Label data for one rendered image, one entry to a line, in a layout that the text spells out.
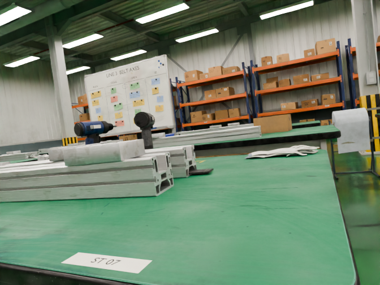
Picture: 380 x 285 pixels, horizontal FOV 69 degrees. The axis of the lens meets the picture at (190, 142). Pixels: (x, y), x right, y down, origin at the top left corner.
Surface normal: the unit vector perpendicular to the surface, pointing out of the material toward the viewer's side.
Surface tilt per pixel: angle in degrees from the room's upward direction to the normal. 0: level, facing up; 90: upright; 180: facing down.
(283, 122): 89
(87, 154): 90
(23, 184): 90
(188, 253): 0
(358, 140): 97
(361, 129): 102
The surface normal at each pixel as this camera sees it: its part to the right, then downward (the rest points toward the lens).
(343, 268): -0.13, -0.99
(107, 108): -0.42, 0.10
